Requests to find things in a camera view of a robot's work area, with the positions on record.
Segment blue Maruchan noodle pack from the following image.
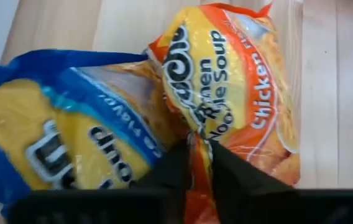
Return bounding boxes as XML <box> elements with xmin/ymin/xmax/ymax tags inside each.
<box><xmin>0</xmin><ymin>49</ymin><xmax>193</xmax><ymax>218</ymax></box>

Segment orange Maruchan noodle pack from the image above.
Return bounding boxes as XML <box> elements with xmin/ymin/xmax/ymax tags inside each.
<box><xmin>147</xmin><ymin>2</ymin><xmax>301</xmax><ymax>224</ymax></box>

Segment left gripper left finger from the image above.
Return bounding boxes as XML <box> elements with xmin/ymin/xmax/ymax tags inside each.
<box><xmin>135</xmin><ymin>140</ymin><xmax>193</xmax><ymax>224</ymax></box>

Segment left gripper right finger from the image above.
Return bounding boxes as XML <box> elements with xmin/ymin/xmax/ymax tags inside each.
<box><xmin>210</xmin><ymin>139</ymin><xmax>292</xmax><ymax>224</ymax></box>

